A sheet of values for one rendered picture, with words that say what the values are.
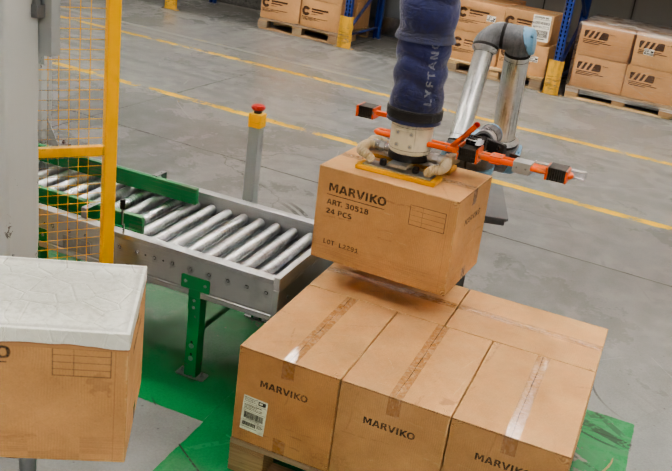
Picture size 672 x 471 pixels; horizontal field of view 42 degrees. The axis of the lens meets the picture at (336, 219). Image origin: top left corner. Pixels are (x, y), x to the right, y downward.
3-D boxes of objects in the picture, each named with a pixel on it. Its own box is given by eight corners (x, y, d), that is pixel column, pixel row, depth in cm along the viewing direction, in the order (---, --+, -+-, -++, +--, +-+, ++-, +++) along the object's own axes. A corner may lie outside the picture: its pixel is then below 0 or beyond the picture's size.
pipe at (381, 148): (357, 158, 355) (359, 144, 353) (381, 144, 377) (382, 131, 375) (436, 178, 343) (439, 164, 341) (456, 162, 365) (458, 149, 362)
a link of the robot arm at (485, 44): (479, 12, 387) (436, 158, 378) (507, 18, 383) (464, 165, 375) (481, 23, 398) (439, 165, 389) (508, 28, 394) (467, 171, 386)
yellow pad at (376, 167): (354, 168, 355) (355, 156, 353) (364, 162, 364) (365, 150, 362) (433, 188, 343) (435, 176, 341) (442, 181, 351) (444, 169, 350)
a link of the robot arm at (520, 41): (484, 157, 436) (507, 16, 390) (519, 165, 431) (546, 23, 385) (477, 173, 424) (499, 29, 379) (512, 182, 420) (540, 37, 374)
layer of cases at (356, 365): (231, 436, 333) (239, 345, 318) (333, 328, 420) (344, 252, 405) (544, 555, 295) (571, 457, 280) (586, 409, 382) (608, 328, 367)
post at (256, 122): (232, 293, 471) (248, 112, 433) (238, 289, 476) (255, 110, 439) (243, 297, 468) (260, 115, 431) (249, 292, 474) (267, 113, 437)
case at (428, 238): (310, 254, 369) (319, 164, 354) (352, 226, 403) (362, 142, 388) (443, 297, 346) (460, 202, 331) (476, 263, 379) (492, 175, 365)
